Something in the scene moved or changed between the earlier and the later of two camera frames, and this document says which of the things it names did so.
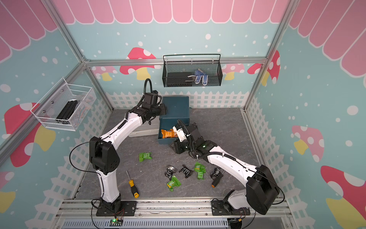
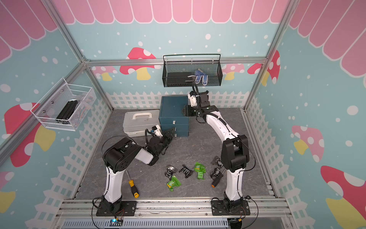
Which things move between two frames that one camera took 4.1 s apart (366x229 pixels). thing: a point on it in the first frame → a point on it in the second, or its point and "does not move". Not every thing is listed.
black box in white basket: [65, 113] does not move
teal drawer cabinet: [177, 108] does not move
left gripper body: [158, 110] → [165, 140]
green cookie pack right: [200, 169] does not move
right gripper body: [183, 146] → [192, 111]
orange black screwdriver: [217, 180] does not move
